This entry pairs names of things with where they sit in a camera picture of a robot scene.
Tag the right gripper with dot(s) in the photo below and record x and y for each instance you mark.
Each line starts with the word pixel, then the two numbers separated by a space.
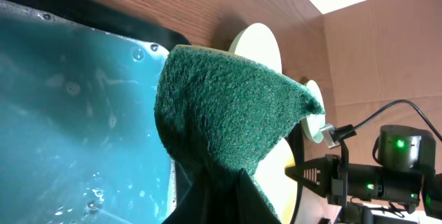
pixel 322 176

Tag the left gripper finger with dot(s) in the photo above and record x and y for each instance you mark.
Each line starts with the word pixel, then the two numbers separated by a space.
pixel 238 202

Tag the yellow plate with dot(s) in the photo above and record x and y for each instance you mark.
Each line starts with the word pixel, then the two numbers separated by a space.
pixel 278 188

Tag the green scrubbing sponge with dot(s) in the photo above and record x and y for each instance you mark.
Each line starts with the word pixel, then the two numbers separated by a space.
pixel 217 113

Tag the black rectangular water tray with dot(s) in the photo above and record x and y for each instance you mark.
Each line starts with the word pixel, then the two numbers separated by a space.
pixel 78 137

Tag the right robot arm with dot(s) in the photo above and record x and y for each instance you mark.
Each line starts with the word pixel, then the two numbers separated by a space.
pixel 404 173

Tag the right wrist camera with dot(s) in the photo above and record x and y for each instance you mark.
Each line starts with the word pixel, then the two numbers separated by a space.
pixel 333 136

